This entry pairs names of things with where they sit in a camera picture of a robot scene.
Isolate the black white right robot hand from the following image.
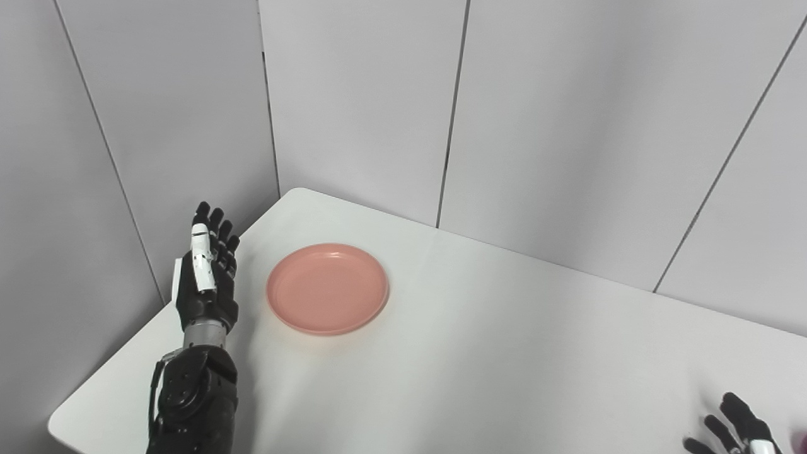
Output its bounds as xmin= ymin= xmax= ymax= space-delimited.
xmin=683 ymin=392 xmax=786 ymax=454

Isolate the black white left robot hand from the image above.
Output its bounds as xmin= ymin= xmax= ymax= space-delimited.
xmin=174 ymin=201 xmax=241 ymax=333

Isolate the pink round plate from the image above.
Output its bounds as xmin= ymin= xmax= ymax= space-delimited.
xmin=265 ymin=243 xmax=390 ymax=336

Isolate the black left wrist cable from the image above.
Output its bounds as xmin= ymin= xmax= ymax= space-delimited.
xmin=148 ymin=350 xmax=183 ymax=436

